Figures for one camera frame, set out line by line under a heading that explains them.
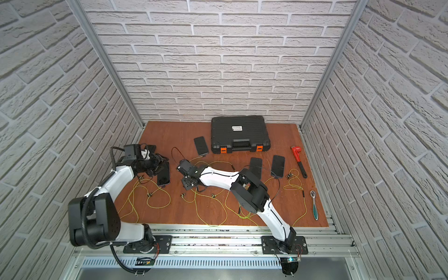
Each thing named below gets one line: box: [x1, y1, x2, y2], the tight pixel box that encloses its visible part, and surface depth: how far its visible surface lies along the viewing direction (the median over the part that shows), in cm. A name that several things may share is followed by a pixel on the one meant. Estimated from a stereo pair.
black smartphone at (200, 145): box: [193, 135, 209, 157], surface depth 112 cm
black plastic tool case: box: [210, 114, 271, 154], surface depth 109 cm
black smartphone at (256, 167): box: [249, 156, 263, 181], surface depth 102 cm
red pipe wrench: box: [290, 145, 308, 179], surface depth 105 cm
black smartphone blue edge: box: [270, 154, 286, 178], surface depth 103 cm
